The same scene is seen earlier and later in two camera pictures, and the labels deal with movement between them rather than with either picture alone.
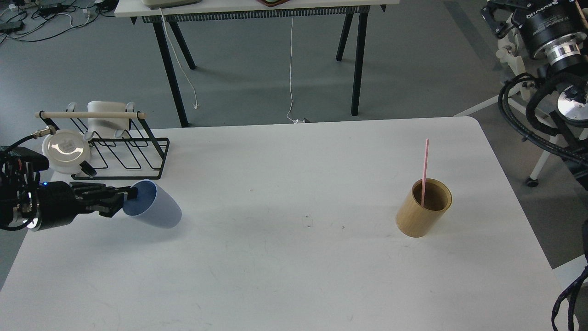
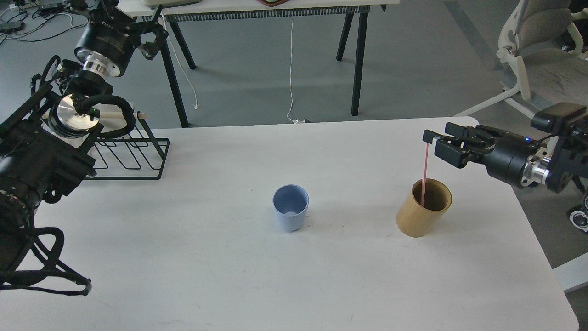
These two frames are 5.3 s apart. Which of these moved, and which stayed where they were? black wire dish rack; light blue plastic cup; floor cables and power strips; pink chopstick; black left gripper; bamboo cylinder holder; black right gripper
Moved: light blue plastic cup; black right gripper; black left gripper
Stayed: pink chopstick; floor cables and power strips; black wire dish rack; bamboo cylinder holder
